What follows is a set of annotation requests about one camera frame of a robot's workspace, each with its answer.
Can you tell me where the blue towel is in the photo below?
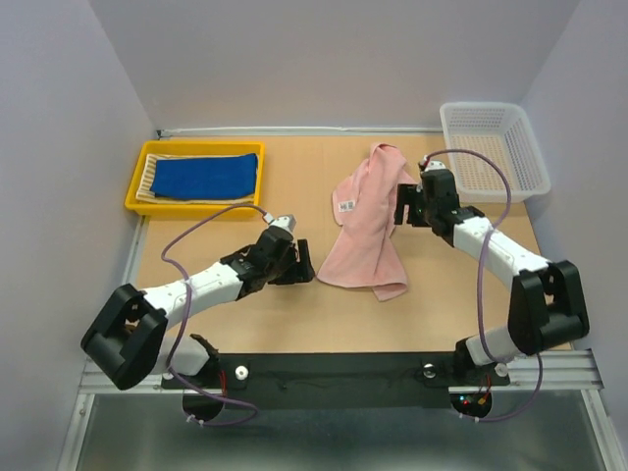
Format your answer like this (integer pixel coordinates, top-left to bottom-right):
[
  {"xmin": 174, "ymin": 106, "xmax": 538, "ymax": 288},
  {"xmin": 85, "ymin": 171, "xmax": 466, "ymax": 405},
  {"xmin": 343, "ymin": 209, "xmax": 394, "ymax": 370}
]
[{"xmin": 150, "ymin": 153, "xmax": 258, "ymax": 201}]

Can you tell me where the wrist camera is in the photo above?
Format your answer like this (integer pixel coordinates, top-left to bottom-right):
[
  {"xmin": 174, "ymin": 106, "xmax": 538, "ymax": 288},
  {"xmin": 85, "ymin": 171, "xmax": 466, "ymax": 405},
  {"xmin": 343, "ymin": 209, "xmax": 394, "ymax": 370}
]
[
  {"xmin": 418, "ymin": 155, "xmax": 447, "ymax": 174},
  {"xmin": 263, "ymin": 212, "xmax": 296, "ymax": 235}
]

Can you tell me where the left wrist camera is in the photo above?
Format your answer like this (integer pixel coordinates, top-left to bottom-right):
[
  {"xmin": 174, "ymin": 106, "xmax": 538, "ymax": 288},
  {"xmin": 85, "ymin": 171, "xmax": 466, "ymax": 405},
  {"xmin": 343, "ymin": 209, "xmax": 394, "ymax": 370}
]
[{"xmin": 263, "ymin": 212, "xmax": 296, "ymax": 235}]

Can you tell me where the white plastic basket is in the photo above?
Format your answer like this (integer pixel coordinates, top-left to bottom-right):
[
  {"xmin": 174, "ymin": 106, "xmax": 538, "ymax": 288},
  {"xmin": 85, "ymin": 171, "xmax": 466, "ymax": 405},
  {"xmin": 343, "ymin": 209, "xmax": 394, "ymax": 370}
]
[{"xmin": 440, "ymin": 102, "xmax": 550, "ymax": 203}]

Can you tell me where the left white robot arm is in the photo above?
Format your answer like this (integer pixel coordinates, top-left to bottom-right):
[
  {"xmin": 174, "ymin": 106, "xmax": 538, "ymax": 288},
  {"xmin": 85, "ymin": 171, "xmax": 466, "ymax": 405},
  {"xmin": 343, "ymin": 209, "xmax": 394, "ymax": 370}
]
[{"xmin": 80, "ymin": 226, "xmax": 315, "ymax": 391}]

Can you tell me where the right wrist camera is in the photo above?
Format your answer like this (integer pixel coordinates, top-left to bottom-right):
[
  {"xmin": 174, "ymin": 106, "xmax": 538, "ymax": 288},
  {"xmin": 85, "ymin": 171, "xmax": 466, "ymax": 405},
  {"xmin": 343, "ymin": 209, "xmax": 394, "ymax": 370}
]
[{"xmin": 418, "ymin": 155, "xmax": 447, "ymax": 174}]

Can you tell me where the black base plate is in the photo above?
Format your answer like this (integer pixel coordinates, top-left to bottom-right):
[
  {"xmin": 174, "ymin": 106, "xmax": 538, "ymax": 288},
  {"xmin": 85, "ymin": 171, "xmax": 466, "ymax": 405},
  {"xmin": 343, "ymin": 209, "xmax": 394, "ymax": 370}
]
[{"xmin": 189, "ymin": 352, "xmax": 509, "ymax": 410}]

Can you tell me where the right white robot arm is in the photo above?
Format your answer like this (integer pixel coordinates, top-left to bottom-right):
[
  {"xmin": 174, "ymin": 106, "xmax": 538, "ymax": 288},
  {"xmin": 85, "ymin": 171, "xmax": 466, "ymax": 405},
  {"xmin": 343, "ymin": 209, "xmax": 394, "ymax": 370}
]
[{"xmin": 393, "ymin": 168, "xmax": 590, "ymax": 383}]

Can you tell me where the pink towel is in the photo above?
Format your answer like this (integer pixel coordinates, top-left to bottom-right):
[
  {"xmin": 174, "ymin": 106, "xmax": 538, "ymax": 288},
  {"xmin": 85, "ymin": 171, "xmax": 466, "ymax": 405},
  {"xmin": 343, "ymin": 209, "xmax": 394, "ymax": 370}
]
[{"xmin": 318, "ymin": 143, "xmax": 415, "ymax": 301}]

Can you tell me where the yellow plastic tray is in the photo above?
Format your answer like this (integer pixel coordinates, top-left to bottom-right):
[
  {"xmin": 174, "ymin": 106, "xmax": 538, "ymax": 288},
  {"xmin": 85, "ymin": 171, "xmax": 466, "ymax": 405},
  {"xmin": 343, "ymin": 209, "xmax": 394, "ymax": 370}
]
[{"xmin": 125, "ymin": 140, "xmax": 265, "ymax": 220}]

